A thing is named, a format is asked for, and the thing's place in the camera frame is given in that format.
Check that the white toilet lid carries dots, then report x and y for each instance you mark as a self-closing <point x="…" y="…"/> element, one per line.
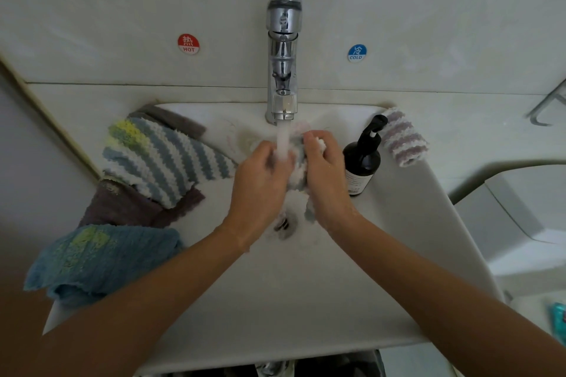
<point x="544" y="324"/>

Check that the teal tube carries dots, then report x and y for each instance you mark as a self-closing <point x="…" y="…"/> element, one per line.
<point x="558" y="321"/>

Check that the white toilet tank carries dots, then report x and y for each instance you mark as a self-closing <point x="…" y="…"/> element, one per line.
<point x="526" y="231"/>

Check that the person's right forearm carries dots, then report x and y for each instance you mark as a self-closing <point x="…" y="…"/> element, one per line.
<point x="460" y="306"/>

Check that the chrome faucet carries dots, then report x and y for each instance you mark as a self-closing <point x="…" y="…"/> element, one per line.
<point x="283" y="59"/>

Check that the white ceramic sink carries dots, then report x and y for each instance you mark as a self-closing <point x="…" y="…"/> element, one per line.
<point x="301" y="302"/>

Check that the black pump soap bottle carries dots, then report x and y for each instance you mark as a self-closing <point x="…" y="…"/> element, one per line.
<point x="363" y="162"/>

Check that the brown cloth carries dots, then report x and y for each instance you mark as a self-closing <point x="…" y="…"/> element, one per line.
<point x="133" y="206"/>

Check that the person's right hand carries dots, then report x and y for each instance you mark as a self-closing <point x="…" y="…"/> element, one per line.
<point x="329" y="187"/>

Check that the metal wall shelf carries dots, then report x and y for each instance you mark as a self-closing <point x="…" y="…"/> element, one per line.
<point x="548" y="105"/>

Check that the person's left hand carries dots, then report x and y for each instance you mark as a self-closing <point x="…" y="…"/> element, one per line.
<point x="256" y="191"/>

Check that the person's left forearm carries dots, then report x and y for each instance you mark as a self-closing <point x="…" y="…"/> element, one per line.
<point x="128" y="310"/>

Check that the metal sink drain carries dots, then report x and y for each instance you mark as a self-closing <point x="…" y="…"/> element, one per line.
<point x="283" y="224"/>

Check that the pink white striped cloth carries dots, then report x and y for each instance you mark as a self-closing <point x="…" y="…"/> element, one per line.
<point x="402" y="136"/>

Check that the red round sticker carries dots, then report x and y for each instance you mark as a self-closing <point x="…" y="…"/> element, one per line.
<point x="187" y="44"/>

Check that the blue stained cloth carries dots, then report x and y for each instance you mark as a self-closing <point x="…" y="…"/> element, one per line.
<point x="102" y="259"/>

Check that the gray patterned trousers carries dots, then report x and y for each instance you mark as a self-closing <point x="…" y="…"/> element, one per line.
<point x="292" y="365"/>

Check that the blue round sticker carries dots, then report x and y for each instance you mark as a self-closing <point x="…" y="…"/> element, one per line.
<point x="356" y="52"/>

